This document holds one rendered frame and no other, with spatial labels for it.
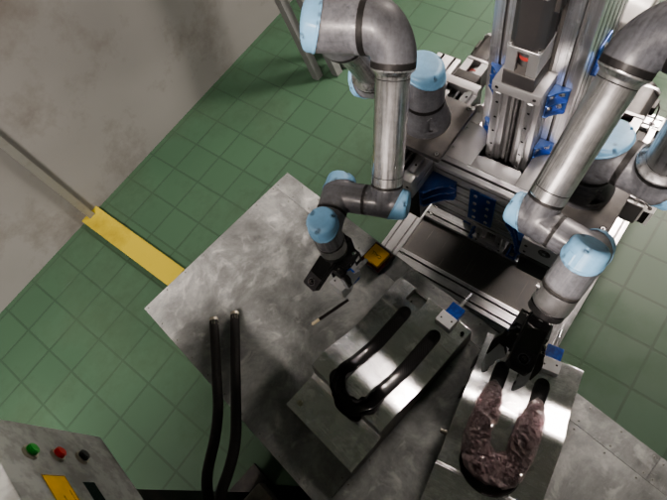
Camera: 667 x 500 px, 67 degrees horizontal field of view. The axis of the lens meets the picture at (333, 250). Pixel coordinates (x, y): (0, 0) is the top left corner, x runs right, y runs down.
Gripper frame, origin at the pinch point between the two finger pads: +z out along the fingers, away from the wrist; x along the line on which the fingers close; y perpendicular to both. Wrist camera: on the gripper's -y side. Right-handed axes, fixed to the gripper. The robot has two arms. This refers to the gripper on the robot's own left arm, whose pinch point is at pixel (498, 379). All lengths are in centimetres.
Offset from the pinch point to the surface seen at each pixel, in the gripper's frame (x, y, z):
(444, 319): 17.2, 26.8, 13.4
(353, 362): 31.9, 9.5, 29.4
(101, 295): 182, 51, 135
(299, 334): 53, 18, 41
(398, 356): 22.7, 17.6, 25.9
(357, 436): 20.7, 0.3, 42.5
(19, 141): 234, 44, 66
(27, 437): 72, -57, 32
